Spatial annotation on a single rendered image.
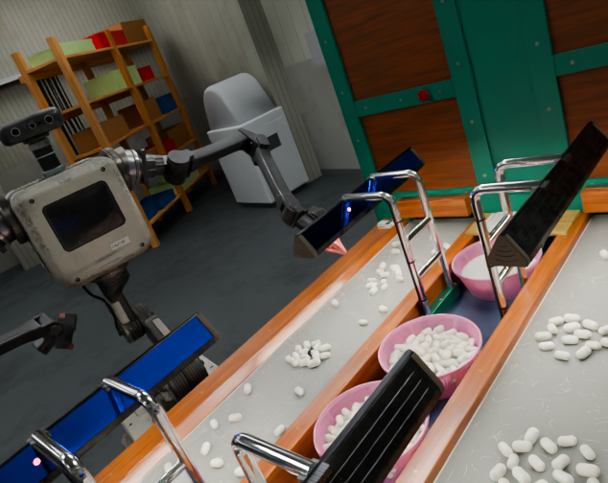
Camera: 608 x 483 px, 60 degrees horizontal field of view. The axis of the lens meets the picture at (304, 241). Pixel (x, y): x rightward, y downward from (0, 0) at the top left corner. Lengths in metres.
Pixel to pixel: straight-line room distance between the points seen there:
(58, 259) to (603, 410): 1.46
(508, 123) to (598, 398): 0.96
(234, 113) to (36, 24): 3.86
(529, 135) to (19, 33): 7.54
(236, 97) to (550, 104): 4.27
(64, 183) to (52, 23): 7.01
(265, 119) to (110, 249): 4.06
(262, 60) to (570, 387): 5.13
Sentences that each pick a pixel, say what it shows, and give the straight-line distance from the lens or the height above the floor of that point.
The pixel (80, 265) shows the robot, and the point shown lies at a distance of 1.76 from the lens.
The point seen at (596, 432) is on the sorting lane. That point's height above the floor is 0.74.
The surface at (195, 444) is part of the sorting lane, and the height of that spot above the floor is 0.74.
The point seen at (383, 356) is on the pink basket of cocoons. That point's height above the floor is 0.76.
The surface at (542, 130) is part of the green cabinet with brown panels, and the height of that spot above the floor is 1.05.
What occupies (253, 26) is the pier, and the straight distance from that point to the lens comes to 5.97.
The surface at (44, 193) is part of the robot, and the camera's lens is 1.72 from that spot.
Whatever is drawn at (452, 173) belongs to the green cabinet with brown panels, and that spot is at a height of 0.93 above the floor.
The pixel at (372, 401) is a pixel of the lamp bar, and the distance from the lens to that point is 0.75.
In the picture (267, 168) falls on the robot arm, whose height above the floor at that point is 1.17.
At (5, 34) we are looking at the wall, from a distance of 8.54.
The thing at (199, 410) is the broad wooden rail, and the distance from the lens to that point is 1.55.
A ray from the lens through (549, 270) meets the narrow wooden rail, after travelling 1.60.
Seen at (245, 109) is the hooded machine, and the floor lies 1.06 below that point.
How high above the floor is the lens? 1.58
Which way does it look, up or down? 21 degrees down
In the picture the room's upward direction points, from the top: 22 degrees counter-clockwise
